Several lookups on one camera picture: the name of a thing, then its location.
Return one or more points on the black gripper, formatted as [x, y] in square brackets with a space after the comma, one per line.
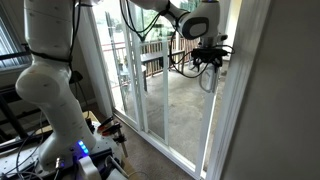
[213, 56]

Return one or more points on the grey door handle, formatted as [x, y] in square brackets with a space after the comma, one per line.
[208, 79]

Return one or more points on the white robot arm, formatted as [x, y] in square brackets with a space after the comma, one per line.
[49, 33]

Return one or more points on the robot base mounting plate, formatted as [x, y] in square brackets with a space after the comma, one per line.
[64, 152]

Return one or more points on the fixed glass door panel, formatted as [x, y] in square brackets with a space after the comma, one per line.
[140, 100]

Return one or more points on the wooden balcony railing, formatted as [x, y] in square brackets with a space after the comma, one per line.
[172, 44]

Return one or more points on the wooden patio bench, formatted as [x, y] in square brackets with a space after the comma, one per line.
[154, 61]

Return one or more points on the red black clamp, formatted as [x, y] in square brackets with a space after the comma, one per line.
[111, 127]

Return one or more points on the white door frame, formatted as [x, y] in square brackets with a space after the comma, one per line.
[251, 21]

